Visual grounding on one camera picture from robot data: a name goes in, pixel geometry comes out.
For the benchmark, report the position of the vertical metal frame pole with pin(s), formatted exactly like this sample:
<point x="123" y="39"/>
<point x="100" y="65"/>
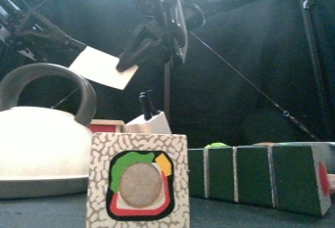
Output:
<point x="167" y="88"/>

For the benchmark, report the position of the white paper card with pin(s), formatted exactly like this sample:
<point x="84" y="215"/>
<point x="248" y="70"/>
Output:
<point x="101" y="67"/>

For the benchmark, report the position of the green sushi slice with red centre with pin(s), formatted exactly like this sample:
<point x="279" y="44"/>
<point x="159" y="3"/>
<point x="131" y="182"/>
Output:
<point x="296" y="179"/>

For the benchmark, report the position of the white toy knife block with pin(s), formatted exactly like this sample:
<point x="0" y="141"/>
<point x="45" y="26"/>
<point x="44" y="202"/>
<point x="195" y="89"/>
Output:
<point x="149" y="126"/>

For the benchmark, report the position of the white patterned toy sushi piece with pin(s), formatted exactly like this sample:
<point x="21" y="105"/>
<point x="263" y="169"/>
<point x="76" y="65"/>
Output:
<point x="139" y="179"/>

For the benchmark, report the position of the slanted metal frame post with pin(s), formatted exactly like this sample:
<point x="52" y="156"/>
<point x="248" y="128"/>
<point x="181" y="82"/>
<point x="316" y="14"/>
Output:
<point x="315" y="59"/>

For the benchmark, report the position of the lime green toy food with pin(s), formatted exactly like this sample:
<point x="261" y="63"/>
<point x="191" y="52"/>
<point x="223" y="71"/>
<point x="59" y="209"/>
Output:
<point x="215" y="145"/>

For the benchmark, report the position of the red wooden box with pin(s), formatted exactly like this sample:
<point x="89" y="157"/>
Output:
<point x="105" y="127"/>

